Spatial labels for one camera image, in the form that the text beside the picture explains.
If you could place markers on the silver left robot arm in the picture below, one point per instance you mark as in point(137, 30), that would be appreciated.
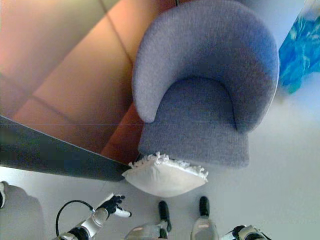
point(86, 226)

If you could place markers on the white fringed pillow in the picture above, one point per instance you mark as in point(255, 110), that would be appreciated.
point(162, 176)

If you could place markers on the dark grey rug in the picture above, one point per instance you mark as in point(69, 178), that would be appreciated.
point(50, 150)

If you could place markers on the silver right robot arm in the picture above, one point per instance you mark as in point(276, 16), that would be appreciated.
point(246, 233)

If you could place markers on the blue patterned cloth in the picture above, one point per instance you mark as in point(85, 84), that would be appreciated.
point(301, 47)

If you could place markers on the white and black shoe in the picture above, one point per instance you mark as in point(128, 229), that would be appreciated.
point(2, 195)

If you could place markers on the grey-blue fabric armchair sofa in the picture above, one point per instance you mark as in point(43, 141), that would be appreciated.
point(205, 75)

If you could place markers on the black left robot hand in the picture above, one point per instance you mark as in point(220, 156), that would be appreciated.
point(114, 205)

